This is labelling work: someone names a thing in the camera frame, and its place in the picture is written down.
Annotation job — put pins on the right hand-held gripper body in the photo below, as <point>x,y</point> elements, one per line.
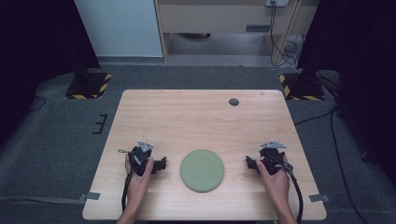
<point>271,157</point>

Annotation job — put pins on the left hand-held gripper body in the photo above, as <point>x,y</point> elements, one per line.
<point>141,155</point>

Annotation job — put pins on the green round silicone pad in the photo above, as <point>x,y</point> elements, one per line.
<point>202,170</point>

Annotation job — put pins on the person's left hand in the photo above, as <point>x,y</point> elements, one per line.
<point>140,185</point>

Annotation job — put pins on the person's right hand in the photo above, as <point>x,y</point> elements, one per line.
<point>277,186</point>

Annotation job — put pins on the grey tape strip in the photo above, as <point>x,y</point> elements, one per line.
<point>319,198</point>
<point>91,196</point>

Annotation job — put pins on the black stand with striped base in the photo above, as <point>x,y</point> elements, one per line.
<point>88,85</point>
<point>300,87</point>

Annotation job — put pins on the dark curtain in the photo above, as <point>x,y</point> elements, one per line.
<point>28,46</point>
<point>367,77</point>

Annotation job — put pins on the white panel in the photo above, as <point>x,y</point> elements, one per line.
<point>118,28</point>

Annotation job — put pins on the light wooden cabinet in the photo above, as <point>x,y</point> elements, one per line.
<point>218,18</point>

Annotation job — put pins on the grey power strip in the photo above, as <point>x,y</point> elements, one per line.
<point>277,2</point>

